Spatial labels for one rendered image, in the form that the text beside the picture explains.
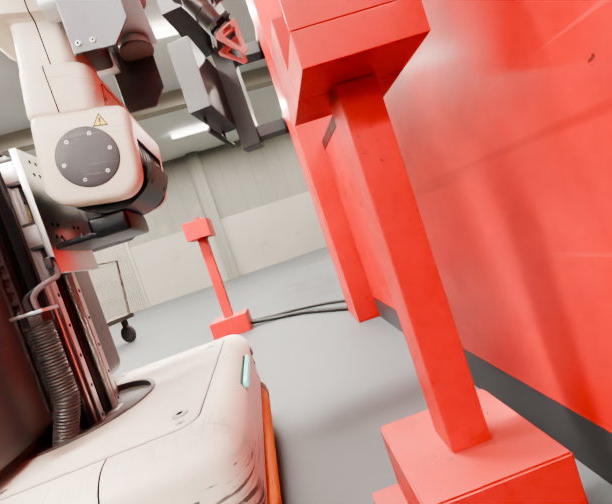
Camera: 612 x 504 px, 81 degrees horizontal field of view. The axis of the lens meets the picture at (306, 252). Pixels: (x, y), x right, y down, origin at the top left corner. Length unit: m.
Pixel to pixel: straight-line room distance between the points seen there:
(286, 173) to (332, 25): 9.60
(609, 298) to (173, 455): 0.56
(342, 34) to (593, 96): 0.27
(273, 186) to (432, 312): 9.50
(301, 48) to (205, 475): 0.53
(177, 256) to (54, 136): 9.25
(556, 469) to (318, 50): 0.58
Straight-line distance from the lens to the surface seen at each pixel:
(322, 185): 1.71
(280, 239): 9.80
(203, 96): 2.01
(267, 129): 2.34
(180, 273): 9.96
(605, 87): 0.47
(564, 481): 0.62
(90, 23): 0.79
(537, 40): 0.52
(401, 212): 0.51
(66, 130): 0.76
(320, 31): 0.48
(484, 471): 0.59
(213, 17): 1.14
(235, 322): 2.45
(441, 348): 0.55
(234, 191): 9.92
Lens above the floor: 0.48
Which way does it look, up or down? 3 degrees down
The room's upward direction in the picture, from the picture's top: 18 degrees counter-clockwise
